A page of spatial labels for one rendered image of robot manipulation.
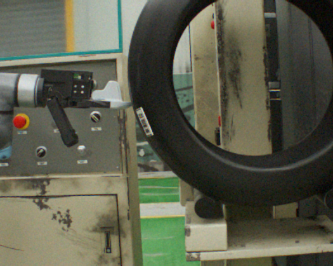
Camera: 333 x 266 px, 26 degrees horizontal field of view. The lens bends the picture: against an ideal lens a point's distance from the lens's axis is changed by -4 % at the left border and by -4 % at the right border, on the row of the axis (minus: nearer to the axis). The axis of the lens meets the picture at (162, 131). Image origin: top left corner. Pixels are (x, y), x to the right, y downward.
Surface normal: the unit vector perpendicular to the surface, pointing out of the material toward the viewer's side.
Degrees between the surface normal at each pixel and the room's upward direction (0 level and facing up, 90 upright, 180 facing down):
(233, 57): 90
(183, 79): 90
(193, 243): 90
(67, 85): 90
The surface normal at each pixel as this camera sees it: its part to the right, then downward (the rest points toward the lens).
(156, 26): -0.21, -0.01
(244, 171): -0.08, 0.23
